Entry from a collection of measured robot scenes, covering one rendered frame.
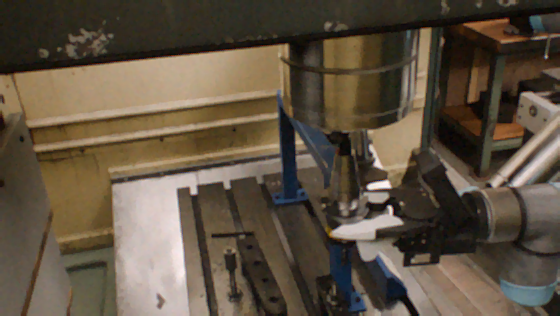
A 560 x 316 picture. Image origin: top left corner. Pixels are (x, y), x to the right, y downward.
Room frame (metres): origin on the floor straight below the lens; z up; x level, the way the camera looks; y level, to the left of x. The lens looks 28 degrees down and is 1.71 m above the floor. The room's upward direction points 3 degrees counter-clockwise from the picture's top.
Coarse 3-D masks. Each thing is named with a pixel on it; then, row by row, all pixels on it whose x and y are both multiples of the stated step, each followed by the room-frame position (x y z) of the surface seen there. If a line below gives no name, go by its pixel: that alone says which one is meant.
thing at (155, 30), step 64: (0, 0) 0.41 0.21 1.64; (64, 0) 0.42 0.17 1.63; (128, 0) 0.43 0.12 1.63; (192, 0) 0.44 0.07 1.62; (256, 0) 0.45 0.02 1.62; (320, 0) 0.46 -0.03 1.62; (384, 0) 0.48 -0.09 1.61; (448, 0) 0.49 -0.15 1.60; (512, 0) 0.50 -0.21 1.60; (0, 64) 0.41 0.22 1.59; (64, 64) 0.42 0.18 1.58
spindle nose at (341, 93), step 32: (416, 32) 0.56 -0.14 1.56; (288, 64) 0.56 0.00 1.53; (320, 64) 0.53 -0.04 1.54; (352, 64) 0.52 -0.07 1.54; (384, 64) 0.53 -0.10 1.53; (416, 64) 0.57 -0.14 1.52; (288, 96) 0.56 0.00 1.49; (320, 96) 0.53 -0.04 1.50; (352, 96) 0.52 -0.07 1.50; (384, 96) 0.53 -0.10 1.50; (320, 128) 0.53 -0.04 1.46; (352, 128) 0.52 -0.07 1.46
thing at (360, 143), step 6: (354, 132) 0.89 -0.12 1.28; (360, 132) 0.89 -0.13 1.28; (366, 132) 0.89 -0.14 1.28; (354, 138) 0.89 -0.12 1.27; (360, 138) 0.89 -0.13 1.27; (366, 138) 0.89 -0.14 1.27; (354, 144) 0.89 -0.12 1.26; (360, 144) 0.88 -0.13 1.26; (366, 144) 0.89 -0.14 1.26; (360, 150) 0.88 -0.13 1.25; (366, 150) 0.89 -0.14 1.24; (360, 156) 0.88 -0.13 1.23; (366, 156) 0.88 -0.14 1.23
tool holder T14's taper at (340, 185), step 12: (336, 156) 0.59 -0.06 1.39; (348, 156) 0.59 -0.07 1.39; (336, 168) 0.59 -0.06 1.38; (348, 168) 0.59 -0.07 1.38; (336, 180) 0.59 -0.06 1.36; (348, 180) 0.58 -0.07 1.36; (336, 192) 0.58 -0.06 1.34; (348, 192) 0.58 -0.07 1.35; (360, 192) 0.59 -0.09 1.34; (336, 204) 0.58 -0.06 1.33; (348, 204) 0.58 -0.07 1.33
